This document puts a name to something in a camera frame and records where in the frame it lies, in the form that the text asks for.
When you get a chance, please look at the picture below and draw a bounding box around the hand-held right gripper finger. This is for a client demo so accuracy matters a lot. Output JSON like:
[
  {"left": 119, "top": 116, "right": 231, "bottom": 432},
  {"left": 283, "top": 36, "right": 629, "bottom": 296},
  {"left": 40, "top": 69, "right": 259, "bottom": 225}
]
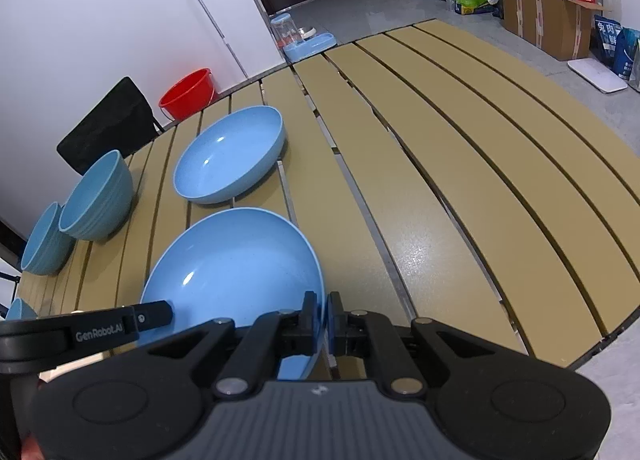
[
  {"left": 326, "top": 291, "right": 496, "bottom": 396},
  {"left": 148, "top": 291, "right": 327, "bottom": 398}
]

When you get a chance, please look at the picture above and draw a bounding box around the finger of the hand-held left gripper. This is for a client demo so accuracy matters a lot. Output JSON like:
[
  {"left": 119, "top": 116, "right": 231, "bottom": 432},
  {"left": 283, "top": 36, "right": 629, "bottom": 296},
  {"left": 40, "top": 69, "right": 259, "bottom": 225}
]
[{"left": 132, "top": 300, "right": 174, "bottom": 336}]

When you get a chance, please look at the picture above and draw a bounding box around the blue ribbed bowl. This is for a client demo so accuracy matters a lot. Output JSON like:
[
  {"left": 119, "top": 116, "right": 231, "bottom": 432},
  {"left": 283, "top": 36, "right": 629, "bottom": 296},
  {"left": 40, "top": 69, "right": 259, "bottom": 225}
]
[
  {"left": 4, "top": 297, "right": 38, "bottom": 322},
  {"left": 58, "top": 150, "right": 135, "bottom": 242},
  {"left": 20, "top": 201, "right": 77, "bottom": 276}
]

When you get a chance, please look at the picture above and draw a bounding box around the blue deep plate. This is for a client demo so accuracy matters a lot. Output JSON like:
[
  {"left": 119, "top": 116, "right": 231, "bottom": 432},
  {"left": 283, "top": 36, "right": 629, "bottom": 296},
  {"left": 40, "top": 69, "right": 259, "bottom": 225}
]
[
  {"left": 139, "top": 207, "right": 326, "bottom": 381},
  {"left": 172, "top": 106, "right": 287, "bottom": 205}
]

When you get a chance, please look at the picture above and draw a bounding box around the black folding chair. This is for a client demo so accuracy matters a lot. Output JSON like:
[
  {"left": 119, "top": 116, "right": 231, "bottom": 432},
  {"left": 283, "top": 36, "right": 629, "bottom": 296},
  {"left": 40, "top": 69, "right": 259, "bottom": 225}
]
[{"left": 56, "top": 76, "right": 163, "bottom": 176}]

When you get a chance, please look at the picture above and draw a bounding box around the red plastic bucket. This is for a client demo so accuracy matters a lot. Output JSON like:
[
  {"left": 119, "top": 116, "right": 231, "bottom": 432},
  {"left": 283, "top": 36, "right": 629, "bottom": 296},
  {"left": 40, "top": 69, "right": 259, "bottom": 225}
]
[{"left": 159, "top": 68, "right": 218, "bottom": 121}]

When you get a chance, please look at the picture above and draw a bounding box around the blue pet feeder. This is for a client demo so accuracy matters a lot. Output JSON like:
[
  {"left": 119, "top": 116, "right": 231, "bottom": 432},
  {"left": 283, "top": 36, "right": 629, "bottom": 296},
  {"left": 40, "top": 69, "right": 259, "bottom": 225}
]
[{"left": 270, "top": 13, "right": 337, "bottom": 62}]

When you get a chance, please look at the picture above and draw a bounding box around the white flat mop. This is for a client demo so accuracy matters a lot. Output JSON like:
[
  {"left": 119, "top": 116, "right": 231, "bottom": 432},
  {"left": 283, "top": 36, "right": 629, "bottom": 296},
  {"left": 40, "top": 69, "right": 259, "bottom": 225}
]
[{"left": 181, "top": 0, "right": 249, "bottom": 80}]

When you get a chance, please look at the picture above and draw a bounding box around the white flat board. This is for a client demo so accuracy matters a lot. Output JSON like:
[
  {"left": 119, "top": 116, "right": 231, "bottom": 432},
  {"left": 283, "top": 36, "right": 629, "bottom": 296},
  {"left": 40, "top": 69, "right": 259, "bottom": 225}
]
[{"left": 567, "top": 57, "right": 628, "bottom": 94}]

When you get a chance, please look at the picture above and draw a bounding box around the large cardboard box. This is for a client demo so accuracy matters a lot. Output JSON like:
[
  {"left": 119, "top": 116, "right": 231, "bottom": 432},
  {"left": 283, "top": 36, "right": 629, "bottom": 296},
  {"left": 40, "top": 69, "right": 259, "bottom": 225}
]
[{"left": 502, "top": 0, "right": 603, "bottom": 61}]

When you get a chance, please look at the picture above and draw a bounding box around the dark blue printed bag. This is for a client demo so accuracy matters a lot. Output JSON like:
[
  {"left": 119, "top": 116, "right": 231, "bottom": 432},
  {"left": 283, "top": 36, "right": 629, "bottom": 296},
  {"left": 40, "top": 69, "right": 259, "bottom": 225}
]
[{"left": 593, "top": 15, "right": 623, "bottom": 58}]

